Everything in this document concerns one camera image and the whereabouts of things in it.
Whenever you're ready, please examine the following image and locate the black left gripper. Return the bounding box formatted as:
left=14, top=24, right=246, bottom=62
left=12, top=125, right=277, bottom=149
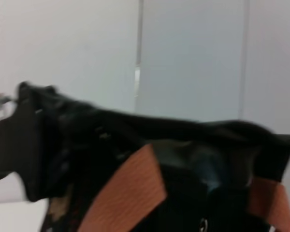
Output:
left=0, top=81, right=127, bottom=202

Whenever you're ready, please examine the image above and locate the black bag with orange handles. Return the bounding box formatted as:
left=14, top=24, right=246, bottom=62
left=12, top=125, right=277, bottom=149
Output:
left=40, top=96, right=290, bottom=232

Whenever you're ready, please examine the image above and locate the blue printed packet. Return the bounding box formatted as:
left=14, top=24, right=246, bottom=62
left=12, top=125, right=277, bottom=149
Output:
left=192, top=154, right=231, bottom=192

